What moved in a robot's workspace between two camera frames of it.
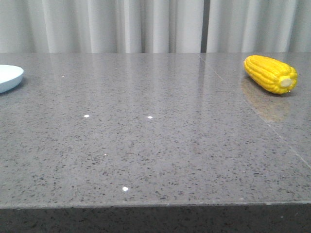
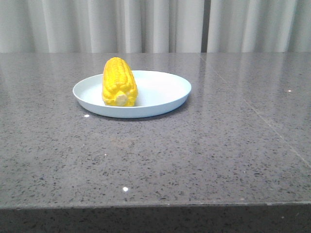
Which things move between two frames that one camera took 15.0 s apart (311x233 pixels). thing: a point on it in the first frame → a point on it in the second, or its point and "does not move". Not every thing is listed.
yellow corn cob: (277, 76) → (119, 86)
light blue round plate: (10, 77) → (159, 93)
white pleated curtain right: (237, 26) does not move
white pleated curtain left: (101, 26) does not move
